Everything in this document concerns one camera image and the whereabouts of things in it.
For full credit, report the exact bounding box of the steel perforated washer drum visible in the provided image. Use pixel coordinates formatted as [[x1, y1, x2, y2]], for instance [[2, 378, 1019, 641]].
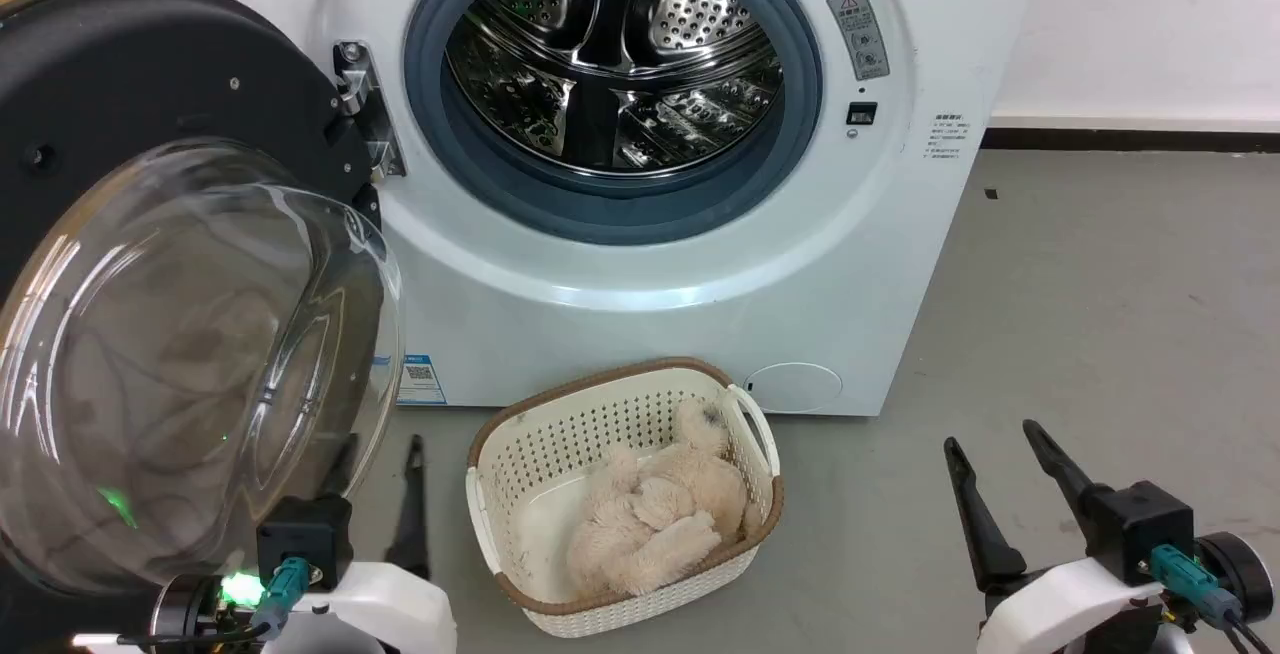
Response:
[[445, 0, 786, 177]]

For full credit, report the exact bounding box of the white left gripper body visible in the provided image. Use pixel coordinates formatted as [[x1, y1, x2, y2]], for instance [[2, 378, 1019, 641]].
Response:
[[268, 559, 458, 654]]

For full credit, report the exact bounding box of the small printed text label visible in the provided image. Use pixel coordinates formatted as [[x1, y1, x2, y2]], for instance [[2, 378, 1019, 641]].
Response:
[[924, 113, 967, 163]]

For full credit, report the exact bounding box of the metal door hinge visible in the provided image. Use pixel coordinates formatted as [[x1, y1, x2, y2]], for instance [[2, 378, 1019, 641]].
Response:
[[333, 40, 407, 180]]

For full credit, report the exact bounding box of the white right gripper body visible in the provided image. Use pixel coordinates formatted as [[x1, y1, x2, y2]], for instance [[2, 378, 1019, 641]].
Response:
[[976, 556, 1167, 654]]

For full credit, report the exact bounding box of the black wall baseboard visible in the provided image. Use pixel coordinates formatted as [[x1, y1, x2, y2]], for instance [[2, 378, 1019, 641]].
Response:
[[981, 127, 1280, 154]]

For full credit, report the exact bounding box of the beige plush toy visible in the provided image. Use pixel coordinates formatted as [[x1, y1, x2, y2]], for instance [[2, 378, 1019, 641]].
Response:
[[566, 397, 765, 599]]

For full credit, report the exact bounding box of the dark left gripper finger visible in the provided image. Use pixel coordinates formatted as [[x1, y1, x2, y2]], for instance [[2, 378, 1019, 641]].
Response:
[[384, 434, 432, 582], [322, 432, 361, 501]]

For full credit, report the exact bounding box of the black round glass washer door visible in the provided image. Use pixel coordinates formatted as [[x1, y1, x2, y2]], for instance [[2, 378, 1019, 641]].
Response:
[[0, 0, 405, 597]]

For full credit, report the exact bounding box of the white front-load washing machine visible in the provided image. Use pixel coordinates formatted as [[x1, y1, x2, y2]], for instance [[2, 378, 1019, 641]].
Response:
[[168, 0, 1053, 419]]

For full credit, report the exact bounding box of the white plastic laundry basket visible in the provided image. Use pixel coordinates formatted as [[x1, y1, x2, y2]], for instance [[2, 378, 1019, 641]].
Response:
[[465, 356, 786, 639]]

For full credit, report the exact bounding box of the grey warning sticker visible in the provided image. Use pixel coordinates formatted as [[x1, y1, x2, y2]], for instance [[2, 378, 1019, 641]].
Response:
[[826, 0, 891, 83]]

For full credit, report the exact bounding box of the teal plug right camera cable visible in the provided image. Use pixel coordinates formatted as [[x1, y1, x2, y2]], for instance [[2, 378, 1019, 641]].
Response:
[[1149, 545, 1263, 654]]

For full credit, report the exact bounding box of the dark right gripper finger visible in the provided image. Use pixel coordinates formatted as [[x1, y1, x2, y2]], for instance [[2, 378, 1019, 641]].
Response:
[[943, 437, 1031, 597], [1021, 419, 1113, 547]]

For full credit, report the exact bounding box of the blue QR code label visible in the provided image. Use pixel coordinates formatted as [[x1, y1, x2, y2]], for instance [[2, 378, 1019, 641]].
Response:
[[397, 353, 448, 407]]

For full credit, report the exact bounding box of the round filter cover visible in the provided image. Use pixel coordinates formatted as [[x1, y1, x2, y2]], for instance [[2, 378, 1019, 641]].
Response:
[[745, 362, 844, 415]]

